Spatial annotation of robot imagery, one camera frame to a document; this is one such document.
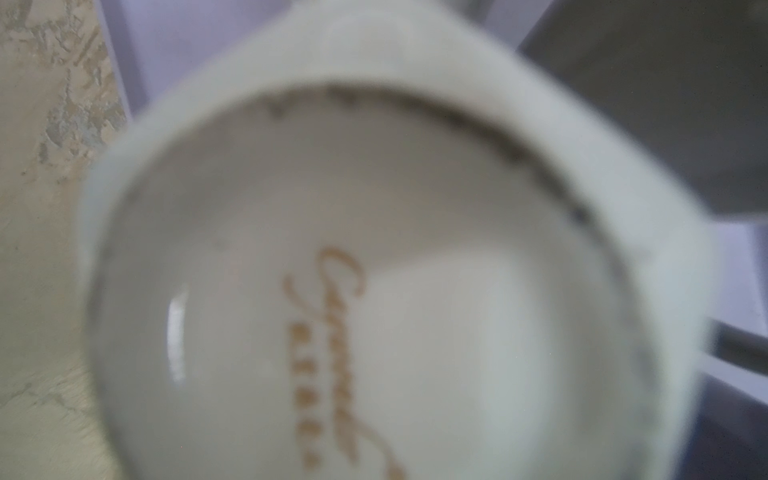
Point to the purple ceramic mug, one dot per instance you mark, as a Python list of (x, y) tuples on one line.
[(729, 438)]

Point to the white patterned mug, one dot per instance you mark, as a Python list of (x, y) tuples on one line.
[(384, 264)]

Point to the grey ceramic mug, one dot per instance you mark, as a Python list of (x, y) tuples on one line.
[(688, 79)]

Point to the lavender plastic tray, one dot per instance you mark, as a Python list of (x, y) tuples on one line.
[(180, 42)]

